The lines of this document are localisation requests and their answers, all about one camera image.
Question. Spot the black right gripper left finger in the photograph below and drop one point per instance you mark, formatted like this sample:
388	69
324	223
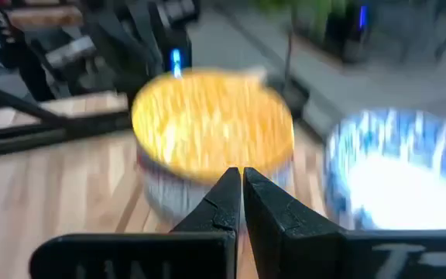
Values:
149	255

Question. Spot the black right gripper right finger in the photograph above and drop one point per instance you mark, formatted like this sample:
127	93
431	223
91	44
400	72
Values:
323	255

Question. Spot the blue swirl pattern bowl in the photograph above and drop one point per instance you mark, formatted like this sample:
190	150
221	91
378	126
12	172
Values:
401	186

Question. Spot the orange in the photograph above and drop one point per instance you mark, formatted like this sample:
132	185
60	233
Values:
207	124

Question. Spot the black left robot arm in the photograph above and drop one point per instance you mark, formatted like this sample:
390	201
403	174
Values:
138	46

